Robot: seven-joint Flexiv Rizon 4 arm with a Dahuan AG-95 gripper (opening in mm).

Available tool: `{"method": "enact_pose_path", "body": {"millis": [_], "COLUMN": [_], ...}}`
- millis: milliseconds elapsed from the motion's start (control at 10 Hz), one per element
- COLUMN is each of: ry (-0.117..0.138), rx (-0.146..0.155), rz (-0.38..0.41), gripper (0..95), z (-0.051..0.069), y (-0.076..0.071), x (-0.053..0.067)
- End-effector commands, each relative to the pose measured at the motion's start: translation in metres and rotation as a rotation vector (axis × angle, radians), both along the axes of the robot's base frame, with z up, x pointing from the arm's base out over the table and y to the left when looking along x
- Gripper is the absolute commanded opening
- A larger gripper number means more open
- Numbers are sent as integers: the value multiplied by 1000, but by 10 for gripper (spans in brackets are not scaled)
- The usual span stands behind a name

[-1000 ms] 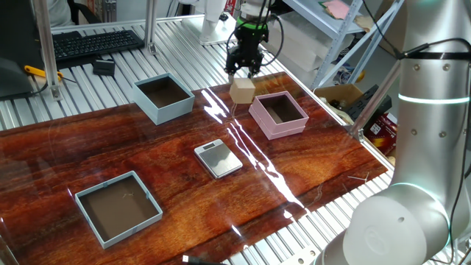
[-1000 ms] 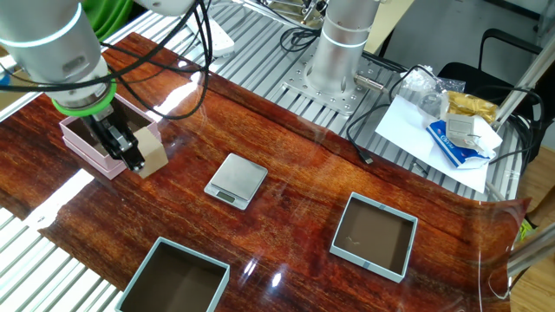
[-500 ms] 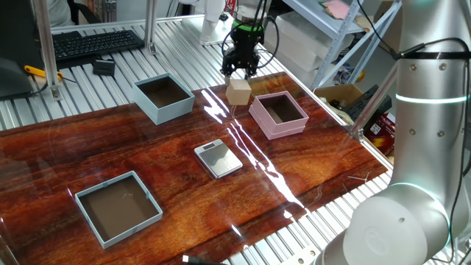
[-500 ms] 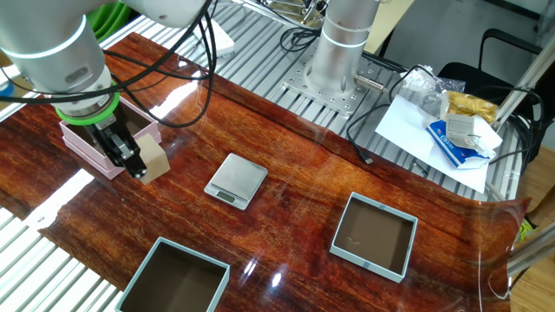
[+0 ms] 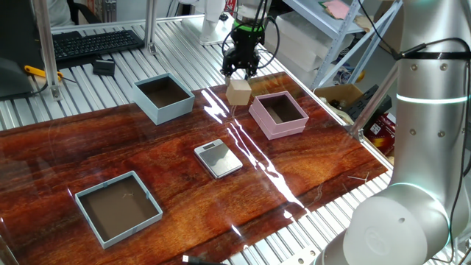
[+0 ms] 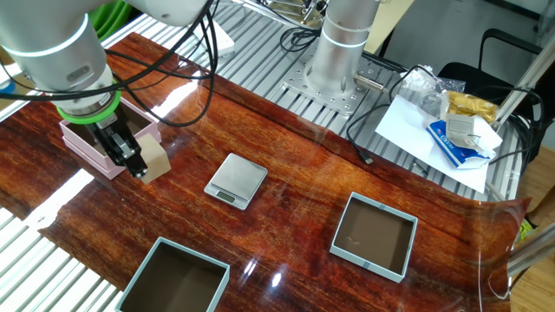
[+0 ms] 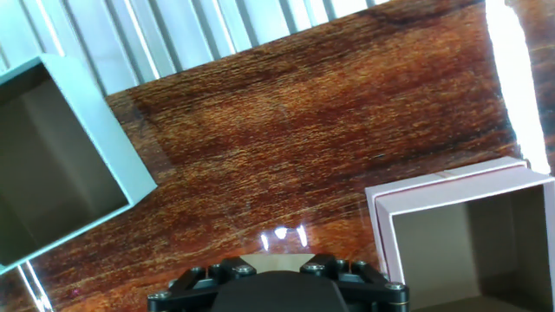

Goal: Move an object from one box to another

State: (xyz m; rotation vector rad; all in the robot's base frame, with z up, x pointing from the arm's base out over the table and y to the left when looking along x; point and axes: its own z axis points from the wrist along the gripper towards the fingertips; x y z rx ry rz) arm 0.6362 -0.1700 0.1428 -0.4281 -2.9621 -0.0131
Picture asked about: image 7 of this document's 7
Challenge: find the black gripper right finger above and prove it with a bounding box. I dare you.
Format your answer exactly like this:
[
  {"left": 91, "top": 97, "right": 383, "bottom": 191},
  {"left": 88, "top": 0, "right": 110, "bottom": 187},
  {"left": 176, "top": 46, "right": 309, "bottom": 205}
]
[{"left": 298, "top": 254, "right": 411, "bottom": 312}]

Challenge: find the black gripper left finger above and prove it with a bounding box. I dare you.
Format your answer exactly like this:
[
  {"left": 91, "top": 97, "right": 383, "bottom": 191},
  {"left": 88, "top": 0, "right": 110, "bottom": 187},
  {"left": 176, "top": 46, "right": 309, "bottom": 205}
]
[{"left": 147, "top": 256, "right": 258, "bottom": 312}]

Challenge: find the light wooden cube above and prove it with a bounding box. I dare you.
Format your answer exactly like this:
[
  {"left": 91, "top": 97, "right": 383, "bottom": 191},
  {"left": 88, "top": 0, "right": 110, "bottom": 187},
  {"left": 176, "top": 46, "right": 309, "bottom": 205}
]
[{"left": 239, "top": 253, "right": 317, "bottom": 274}]

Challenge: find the pink cardboard box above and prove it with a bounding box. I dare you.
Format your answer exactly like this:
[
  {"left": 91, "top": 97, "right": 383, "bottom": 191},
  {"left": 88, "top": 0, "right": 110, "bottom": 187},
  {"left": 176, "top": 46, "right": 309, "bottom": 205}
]
[{"left": 364, "top": 155, "right": 555, "bottom": 312}]

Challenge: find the deep light blue box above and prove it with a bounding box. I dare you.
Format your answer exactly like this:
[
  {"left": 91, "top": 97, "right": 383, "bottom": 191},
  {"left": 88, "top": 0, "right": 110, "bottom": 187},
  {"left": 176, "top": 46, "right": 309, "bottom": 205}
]
[{"left": 0, "top": 52, "right": 159, "bottom": 276}]

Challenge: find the wood grain table mat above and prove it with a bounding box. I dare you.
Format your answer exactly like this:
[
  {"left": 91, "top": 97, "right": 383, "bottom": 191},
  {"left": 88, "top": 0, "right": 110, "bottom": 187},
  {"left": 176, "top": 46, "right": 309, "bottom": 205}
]
[{"left": 0, "top": 0, "right": 555, "bottom": 312}]

